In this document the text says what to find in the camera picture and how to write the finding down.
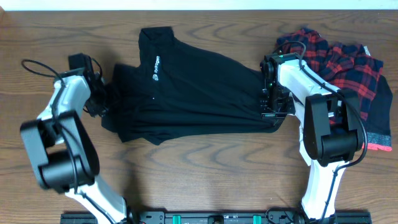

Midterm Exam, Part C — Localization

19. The black polo shirt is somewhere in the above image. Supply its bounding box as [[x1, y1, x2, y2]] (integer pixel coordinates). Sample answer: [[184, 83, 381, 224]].
[[101, 27, 282, 145]]

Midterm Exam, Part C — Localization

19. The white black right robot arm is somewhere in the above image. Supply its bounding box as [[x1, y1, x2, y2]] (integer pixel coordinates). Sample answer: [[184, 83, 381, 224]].
[[260, 53, 366, 223]]

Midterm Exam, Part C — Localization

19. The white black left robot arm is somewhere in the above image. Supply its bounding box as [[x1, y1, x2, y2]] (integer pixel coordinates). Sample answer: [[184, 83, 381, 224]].
[[20, 68, 127, 223]]

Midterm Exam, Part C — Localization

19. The red navy plaid shirt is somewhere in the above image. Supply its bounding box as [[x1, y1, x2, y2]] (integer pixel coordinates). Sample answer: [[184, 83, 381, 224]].
[[275, 28, 384, 121]]

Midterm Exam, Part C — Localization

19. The dark garment with pink hem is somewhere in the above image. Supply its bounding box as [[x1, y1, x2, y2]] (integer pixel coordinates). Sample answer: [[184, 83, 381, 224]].
[[361, 75, 393, 152]]

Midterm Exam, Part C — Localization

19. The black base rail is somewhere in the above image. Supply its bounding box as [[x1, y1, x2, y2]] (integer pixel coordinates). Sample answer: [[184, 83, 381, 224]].
[[60, 210, 373, 224]]

